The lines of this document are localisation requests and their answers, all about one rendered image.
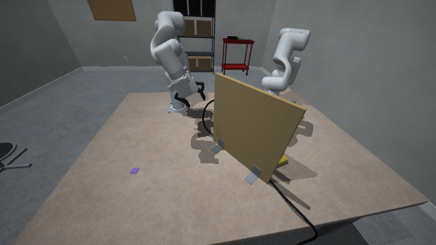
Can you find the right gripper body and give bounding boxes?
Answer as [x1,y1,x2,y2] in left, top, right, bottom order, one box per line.
[176,71,199,98]

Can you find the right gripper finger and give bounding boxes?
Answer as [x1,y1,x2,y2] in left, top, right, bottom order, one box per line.
[174,92,190,108]
[195,82,206,101]

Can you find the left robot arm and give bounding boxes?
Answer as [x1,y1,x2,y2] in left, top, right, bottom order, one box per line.
[262,28,310,96]

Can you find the brown wooden board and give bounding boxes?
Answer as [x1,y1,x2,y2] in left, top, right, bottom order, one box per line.
[213,73,307,184]

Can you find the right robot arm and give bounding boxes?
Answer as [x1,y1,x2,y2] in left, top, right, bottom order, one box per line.
[151,12,191,112]

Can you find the grey l-shaped bracket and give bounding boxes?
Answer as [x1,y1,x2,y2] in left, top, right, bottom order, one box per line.
[211,138,223,154]
[245,165,261,184]

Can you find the purple square block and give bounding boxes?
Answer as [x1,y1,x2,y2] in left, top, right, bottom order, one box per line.
[130,167,139,174]

